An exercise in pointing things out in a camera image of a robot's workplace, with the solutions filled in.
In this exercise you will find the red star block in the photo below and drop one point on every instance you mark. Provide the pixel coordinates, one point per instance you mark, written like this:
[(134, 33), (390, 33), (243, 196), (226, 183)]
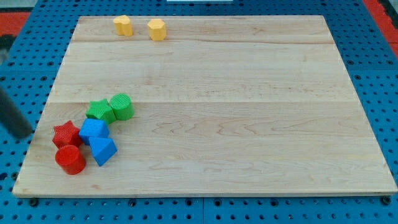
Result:
[(66, 134)]

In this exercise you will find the yellow heart block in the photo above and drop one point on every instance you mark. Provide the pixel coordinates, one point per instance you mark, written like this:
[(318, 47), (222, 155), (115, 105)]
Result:
[(123, 26)]

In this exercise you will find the blue triangle block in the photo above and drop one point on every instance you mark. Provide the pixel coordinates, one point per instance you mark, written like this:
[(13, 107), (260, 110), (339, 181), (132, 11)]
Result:
[(102, 149)]

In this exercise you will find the yellow hexagon block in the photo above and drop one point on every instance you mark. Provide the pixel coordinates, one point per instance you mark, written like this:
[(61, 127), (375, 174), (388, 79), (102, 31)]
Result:
[(157, 29)]

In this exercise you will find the green cylinder block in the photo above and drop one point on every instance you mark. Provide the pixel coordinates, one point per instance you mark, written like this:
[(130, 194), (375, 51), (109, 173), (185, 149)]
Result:
[(122, 107)]

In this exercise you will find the green star block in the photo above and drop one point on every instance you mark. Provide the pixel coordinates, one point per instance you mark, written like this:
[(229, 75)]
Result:
[(101, 110)]

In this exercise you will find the red cylinder block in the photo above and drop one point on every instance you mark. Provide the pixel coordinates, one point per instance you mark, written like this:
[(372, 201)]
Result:
[(70, 159)]

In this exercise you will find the blue cube block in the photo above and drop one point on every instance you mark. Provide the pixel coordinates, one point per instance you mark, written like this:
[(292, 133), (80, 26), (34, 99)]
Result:
[(93, 128)]

